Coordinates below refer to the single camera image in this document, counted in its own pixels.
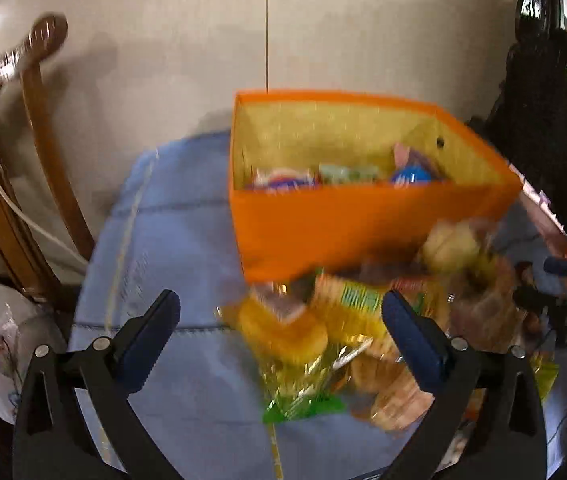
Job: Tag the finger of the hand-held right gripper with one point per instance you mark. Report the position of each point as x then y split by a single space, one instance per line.
562 266
533 299

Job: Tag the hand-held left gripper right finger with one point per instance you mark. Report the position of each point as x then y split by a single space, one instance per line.
413 340

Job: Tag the green snack packet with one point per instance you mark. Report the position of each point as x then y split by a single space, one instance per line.
348 172

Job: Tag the pink snack packet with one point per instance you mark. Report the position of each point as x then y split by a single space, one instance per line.
411 156

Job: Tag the pile of snack packets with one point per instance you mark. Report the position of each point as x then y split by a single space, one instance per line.
343 320

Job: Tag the wooden chair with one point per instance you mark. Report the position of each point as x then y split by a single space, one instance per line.
38 125

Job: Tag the red white blue snack packet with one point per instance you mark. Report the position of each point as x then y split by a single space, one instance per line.
283 180

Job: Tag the blue quilted cloth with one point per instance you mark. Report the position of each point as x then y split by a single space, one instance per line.
173 240

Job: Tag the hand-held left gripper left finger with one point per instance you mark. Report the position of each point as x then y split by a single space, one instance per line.
149 340

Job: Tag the blue round snack packet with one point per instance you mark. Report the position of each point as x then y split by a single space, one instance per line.
412 176

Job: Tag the orange storage box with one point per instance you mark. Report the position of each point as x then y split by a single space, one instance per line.
338 225

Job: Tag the person's black printed clothing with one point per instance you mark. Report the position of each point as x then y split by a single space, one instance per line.
548 125

